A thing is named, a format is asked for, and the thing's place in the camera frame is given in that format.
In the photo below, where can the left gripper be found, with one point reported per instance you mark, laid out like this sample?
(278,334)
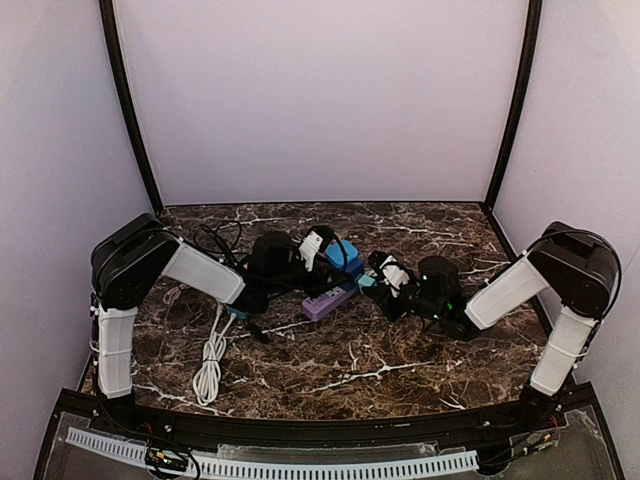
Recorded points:
(320,270)

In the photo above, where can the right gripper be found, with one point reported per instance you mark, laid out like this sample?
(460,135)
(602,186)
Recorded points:
(386,293)

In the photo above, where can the purple power strip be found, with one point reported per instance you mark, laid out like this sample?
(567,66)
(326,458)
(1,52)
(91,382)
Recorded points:
(315,309)

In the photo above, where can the blue small charger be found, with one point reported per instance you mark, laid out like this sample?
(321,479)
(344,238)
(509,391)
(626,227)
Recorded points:
(341,254)

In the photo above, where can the teal small charger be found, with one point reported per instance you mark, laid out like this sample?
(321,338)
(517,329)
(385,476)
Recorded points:
(365,281)

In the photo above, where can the dark blue cube adapter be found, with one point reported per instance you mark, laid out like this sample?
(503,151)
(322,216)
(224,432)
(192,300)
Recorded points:
(355,267)

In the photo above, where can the black power adapter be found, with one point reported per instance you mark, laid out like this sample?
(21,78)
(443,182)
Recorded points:
(256,332)

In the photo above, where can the teal power strip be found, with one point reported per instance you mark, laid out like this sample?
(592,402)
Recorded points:
(236,313)

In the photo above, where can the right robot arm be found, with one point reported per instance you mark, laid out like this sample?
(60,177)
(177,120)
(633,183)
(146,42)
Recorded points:
(579,267)

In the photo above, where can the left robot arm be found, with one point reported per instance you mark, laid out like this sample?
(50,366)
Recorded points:
(127,264)

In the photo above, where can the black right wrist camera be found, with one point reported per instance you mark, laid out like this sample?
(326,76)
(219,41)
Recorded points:
(440,285)

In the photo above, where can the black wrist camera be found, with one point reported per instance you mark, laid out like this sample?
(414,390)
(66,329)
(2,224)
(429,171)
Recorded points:
(440,285)
(271,254)

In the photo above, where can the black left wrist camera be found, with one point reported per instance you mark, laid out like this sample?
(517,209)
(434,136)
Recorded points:
(271,254)

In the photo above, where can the black front rail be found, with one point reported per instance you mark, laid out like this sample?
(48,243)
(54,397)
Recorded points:
(483,428)

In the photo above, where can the white slotted cable duct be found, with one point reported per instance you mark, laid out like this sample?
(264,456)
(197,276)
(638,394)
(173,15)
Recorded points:
(230,465)

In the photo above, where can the black frame post right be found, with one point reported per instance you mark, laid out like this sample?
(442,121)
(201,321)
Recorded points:
(523,74)

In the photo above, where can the black frame post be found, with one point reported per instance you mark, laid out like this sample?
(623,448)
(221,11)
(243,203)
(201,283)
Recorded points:
(126,102)
(523,74)

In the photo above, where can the black frame post left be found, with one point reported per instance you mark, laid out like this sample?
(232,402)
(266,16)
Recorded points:
(126,102)

